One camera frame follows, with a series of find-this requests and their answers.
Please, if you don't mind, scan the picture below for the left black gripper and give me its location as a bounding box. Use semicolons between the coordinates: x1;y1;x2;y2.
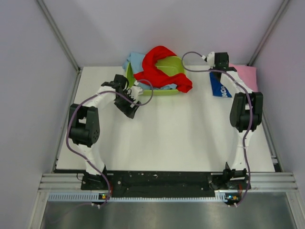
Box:
114;90;140;119

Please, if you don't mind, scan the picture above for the pink t shirt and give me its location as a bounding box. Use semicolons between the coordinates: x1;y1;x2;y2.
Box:
229;63;258;92

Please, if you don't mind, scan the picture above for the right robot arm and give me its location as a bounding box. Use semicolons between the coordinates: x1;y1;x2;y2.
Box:
209;52;263;172

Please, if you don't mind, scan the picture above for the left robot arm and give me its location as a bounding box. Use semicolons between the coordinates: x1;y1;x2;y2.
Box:
66;74;143;189

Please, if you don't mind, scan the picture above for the folded blue printed t shirt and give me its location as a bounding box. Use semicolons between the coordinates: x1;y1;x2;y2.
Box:
209;73;232;98

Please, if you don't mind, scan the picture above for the red t shirt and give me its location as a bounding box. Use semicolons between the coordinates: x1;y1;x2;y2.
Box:
134;46;193;93

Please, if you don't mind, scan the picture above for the green plastic basin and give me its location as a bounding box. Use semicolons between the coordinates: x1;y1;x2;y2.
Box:
123;56;185;96

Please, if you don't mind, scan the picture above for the light blue t shirt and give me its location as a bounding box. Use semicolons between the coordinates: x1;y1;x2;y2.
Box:
122;51;178;91

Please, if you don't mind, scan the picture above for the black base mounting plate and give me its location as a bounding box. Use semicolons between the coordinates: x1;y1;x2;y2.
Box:
81;169;249;198

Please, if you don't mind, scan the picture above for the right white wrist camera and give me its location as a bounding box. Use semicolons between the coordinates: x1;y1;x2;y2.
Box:
202;52;215;68

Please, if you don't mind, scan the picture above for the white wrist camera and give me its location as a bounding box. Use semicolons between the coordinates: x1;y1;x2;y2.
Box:
131;81;143;99
202;52;215;68

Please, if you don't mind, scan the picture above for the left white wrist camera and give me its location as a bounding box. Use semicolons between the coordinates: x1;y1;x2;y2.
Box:
131;81;143;99

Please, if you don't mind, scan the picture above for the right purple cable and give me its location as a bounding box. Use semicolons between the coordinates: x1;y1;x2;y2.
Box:
181;51;252;207

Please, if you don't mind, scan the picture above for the purple cable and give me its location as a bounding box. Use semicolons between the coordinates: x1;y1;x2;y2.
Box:
181;51;252;207
65;79;153;208

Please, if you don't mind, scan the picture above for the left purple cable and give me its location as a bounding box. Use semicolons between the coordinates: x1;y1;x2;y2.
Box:
65;79;153;208

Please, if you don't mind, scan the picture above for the right aluminium corner post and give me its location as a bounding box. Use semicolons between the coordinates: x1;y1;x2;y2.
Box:
246;0;291;66

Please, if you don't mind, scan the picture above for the aluminium corner post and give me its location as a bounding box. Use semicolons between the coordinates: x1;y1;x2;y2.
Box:
246;0;291;66
35;0;81;73

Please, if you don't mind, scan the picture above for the left aluminium corner post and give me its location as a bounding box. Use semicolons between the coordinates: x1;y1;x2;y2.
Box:
35;0;81;73

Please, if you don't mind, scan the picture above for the grey slotted cable duct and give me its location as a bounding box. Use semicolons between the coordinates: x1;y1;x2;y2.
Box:
48;192;228;203

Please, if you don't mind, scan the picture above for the aluminium frame rail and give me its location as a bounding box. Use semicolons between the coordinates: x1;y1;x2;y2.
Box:
38;172;298;192

